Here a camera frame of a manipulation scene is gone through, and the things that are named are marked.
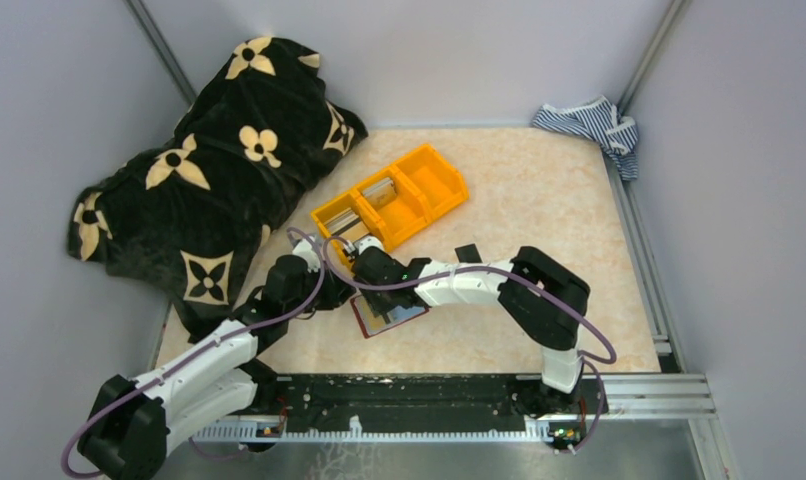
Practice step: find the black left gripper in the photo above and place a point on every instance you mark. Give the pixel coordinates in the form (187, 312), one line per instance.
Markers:
(335, 295)

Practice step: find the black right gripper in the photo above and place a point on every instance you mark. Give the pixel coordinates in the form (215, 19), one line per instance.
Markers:
(378, 307)

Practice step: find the red leather card holder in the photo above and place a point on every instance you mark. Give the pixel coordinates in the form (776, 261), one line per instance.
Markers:
(372, 324)

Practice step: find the black card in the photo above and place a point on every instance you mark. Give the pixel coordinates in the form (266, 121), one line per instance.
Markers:
(468, 253)

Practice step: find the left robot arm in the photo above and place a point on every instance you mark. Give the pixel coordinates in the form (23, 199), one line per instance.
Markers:
(198, 378)

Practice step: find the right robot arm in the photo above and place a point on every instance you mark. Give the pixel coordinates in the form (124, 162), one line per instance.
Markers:
(534, 289)

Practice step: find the cards in left bin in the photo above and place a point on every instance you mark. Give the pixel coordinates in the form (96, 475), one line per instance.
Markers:
(342, 222)

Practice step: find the cards in bin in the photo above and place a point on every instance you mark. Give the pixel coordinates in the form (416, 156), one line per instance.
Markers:
(342, 222)
(380, 193)

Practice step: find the cards in middle bin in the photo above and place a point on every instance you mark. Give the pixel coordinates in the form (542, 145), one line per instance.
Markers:
(380, 193)

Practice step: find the yellow plastic bin left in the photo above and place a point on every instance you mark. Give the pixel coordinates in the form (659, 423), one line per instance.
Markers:
(347, 247)

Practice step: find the yellow plastic bin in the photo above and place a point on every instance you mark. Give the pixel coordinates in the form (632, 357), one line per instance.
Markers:
(401, 219)
(437, 181)
(347, 247)

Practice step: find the yellow plastic bin middle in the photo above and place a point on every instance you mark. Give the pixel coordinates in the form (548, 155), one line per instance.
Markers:
(401, 219)

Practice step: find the yellow plastic bin right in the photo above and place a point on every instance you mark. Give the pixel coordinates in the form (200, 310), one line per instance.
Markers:
(437, 181)

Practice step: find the black floral blanket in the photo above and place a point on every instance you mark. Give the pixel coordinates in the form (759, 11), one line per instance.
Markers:
(188, 217)

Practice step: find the blue white striped cloth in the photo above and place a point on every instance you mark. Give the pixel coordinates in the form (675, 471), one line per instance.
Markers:
(600, 121)

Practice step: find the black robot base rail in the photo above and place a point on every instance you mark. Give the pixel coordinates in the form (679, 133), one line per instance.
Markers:
(449, 403)

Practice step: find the aluminium frame rail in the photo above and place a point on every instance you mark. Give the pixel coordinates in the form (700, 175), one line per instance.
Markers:
(630, 397)

